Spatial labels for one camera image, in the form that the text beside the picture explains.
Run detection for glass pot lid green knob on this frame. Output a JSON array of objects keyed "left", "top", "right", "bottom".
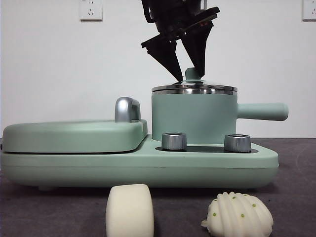
[{"left": 152, "top": 67, "right": 238, "bottom": 93}]

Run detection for plain white steamed bun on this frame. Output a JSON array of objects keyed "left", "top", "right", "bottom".
[{"left": 105, "top": 184, "right": 155, "bottom": 237}]

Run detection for ridged white bun green dots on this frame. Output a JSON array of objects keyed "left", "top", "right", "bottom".
[{"left": 201, "top": 192, "right": 274, "bottom": 234}]

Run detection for silver control knob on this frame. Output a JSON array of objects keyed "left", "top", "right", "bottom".
[
  {"left": 224, "top": 134, "right": 252, "bottom": 153},
  {"left": 161, "top": 132, "right": 188, "bottom": 151}
]

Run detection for black control panel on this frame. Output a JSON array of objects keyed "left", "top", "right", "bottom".
[{"left": 156, "top": 145, "right": 253, "bottom": 154}]

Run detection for green breakfast machine base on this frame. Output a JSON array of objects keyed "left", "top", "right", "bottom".
[{"left": 0, "top": 142, "right": 280, "bottom": 192}]

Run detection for green griddle lid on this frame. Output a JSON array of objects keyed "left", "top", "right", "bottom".
[{"left": 1, "top": 119, "right": 149, "bottom": 154}]

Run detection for green pot with handle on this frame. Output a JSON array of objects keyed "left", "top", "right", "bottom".
[{"left": 151, "top": 89, "right": 289, "bottom": 146}]

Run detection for silver griddle lid handle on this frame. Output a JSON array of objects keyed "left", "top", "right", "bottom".
[{"left": 115, "top": 97, "right": 142, "bottom": 123}]

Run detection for white wall socket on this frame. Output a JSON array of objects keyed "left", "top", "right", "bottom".
[
  {"left": 302, "top": 0, "right": 316, "bottom": 22},
  {"left": 79, "top": 0, "right": 103, "bottom": 22}
]

